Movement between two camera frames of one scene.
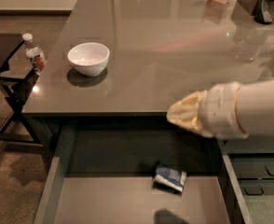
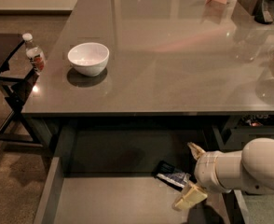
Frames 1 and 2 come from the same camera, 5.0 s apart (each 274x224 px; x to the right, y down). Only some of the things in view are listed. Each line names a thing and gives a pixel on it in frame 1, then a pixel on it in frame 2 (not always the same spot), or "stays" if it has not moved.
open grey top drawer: x=103 y=174 stays
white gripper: x=221 y=111 -> x=205 y=169
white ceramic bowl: x=89 y=59 stays
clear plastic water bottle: x=34 y=54 stays
